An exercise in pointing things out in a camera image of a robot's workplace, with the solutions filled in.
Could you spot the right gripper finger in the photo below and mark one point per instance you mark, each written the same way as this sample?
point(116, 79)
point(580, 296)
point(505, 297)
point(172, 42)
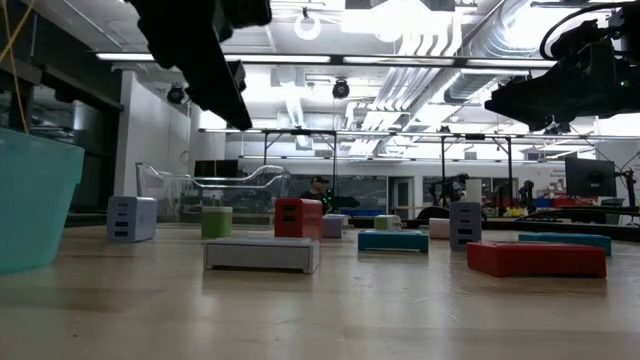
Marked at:
point(545, 102)

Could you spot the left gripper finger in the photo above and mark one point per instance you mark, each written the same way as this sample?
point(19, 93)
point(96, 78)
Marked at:
point(215, 85)
point(240, 75)

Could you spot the white green cube charger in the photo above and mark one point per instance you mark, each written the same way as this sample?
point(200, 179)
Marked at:
point(217, 222)

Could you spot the teal box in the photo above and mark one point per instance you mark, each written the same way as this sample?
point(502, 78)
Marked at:
point(393, 241)
point(570, 241)

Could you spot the light blue multiport charger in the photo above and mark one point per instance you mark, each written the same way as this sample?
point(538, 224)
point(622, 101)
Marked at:
point(131, 219)
point(465, 226)

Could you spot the red multiport charger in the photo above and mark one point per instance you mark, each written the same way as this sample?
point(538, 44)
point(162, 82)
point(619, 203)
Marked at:
point(298, 218)

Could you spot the red box with display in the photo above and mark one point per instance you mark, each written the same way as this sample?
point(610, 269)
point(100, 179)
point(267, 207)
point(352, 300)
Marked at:
point(536, 260)

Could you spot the pale blue box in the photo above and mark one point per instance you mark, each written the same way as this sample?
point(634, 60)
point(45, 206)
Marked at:
point(262, 255)

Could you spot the wide blue charger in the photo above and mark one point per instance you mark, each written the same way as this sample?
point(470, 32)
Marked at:
point(332, 226)

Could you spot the black background robot arm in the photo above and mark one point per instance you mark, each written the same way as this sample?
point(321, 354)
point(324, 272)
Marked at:
point(450, 190)

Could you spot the black ceiling spotlight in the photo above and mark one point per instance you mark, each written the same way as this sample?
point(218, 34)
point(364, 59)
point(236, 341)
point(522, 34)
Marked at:
point(175, 94)
point(341, 89)

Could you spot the long ceiling light bar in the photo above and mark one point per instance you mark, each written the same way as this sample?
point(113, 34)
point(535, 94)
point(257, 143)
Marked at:
point(280, 59)

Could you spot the black computer monitor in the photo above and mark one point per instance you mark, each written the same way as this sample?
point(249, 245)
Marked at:
point(590, 177)

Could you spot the clear plastic bin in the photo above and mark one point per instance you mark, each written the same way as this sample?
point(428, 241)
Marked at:
point(165, 192)

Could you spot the person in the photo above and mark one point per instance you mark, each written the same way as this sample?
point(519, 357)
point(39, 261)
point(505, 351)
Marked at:
point(315, 192)

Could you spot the pink cube charger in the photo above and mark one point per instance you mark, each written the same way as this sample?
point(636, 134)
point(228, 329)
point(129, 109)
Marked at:
point(439, 228)

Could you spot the small green plug charger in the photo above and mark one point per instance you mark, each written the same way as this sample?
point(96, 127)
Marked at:
point(387, 223)

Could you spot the green plastic bin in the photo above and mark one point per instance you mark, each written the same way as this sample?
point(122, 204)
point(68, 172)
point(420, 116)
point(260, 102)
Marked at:
point(35, 200)

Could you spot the black wall screen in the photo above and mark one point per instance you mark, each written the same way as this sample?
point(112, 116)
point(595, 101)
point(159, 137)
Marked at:
point(215, 168)

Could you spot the black metal gantry frame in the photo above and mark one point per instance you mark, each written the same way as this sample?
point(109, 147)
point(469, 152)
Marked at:
point(443, 165)

